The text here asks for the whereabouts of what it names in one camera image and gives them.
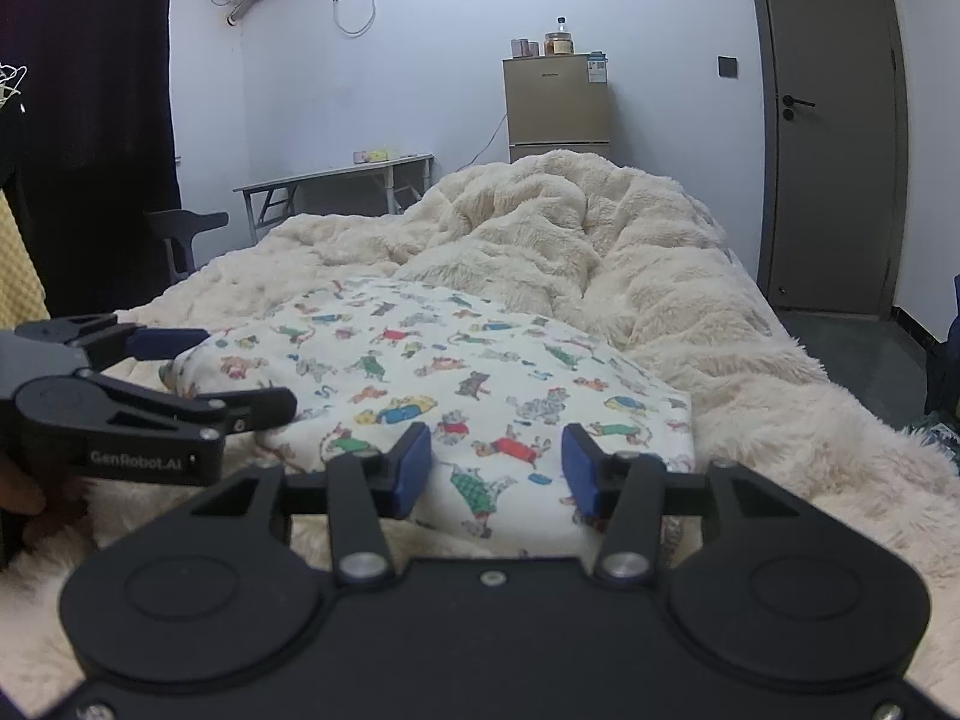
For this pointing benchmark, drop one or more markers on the beige fridge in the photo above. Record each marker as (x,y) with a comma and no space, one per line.
(555,105)

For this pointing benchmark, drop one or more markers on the person's left hand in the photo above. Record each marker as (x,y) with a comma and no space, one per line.
(22,491)

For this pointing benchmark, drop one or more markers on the yellow quilted cloth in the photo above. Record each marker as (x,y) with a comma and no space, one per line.
(19,270)

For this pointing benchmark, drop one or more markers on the cartoon printed cream pants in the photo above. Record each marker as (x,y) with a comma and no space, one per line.
(450,360)

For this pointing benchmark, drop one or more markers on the black curtain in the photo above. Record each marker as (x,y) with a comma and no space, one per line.
(90,127)

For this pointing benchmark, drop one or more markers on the grey door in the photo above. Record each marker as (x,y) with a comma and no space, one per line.
(825,165)

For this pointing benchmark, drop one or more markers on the small yellow item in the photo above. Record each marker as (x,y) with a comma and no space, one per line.
(382,155)

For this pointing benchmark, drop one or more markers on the grey folding table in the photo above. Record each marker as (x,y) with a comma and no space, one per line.
(330,169)

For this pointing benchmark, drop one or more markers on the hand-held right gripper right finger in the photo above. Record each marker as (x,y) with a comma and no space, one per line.
(577,472)

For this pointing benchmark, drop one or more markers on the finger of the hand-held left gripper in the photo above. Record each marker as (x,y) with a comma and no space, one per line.
(255,409)
(172,341)

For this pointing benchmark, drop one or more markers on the glass jar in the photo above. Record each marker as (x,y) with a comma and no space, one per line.
(559,41)

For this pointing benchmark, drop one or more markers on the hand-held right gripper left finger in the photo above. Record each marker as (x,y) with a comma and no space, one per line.
(412,469)

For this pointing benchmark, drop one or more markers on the cream fluffy blanket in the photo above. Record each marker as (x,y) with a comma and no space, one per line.
(675,277)

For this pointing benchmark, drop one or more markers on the white wrapped pipe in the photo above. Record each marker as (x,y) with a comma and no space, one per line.
(241,9)

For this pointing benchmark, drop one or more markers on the dark blue patterned cloth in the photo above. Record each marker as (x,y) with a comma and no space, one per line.
(937,446)

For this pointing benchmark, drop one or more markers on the black wall switch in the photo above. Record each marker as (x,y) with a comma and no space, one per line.
(727,67)

